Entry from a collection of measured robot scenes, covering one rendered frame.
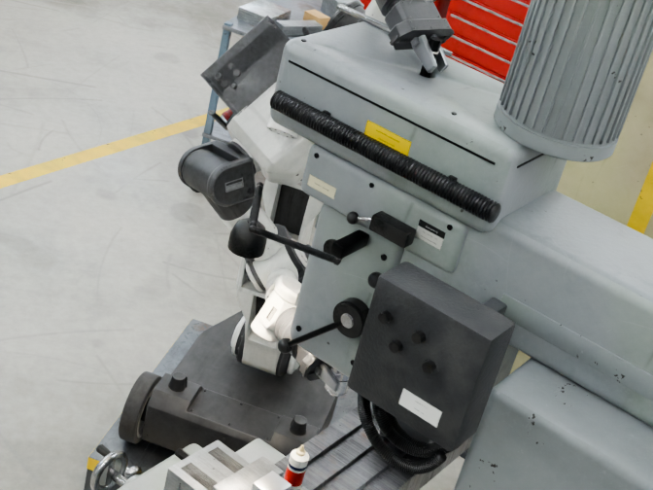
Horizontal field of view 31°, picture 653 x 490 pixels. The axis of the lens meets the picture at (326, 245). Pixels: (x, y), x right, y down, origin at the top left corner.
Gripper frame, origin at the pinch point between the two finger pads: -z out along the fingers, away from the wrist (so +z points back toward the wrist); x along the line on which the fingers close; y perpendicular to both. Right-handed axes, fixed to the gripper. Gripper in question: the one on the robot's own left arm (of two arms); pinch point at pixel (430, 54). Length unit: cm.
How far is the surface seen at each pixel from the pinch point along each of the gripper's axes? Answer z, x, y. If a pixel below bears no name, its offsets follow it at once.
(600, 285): -48.4, -2.5, 7.3
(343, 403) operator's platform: -16, -78, -167
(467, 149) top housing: -21.0, 7.3, 4.5
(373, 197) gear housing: -17.0, 10.6, -16.6
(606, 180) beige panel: 15, -160, -101
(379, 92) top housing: -5.0, 12.4, -2.6
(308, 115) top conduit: -1.5, 18.8, -13.6
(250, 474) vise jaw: -44, 15, -79
